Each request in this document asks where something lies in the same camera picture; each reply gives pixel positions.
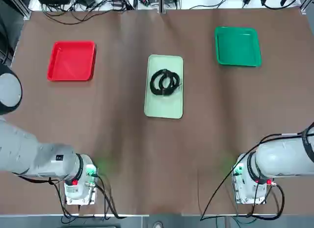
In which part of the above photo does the pale green rectangular tray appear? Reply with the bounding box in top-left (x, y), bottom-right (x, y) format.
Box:
top-left (144, 54), bottom-right (184, 119)

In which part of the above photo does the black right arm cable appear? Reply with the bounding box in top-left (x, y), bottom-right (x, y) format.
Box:
top-left (200, 122), bottom-right (314, 221)

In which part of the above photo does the thick black cable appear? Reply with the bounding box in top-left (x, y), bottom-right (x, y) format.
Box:
top-left (150, 69), bottom-right (174, 96)

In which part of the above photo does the thin black cable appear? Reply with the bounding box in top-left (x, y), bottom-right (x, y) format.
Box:
top-left (158, 71), bottom-right (183, 94)

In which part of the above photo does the green plastic tray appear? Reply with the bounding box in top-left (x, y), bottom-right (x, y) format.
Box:
top-left (214, 26), bottom-right (262, 67)

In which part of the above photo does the loose black table cable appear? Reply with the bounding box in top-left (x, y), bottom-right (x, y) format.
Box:
top-left (41, 5), bottom-right (126, 26)

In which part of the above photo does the red plastic tray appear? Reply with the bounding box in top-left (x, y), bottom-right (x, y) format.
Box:
top-left (46, 40), bottom-right (96, 82)

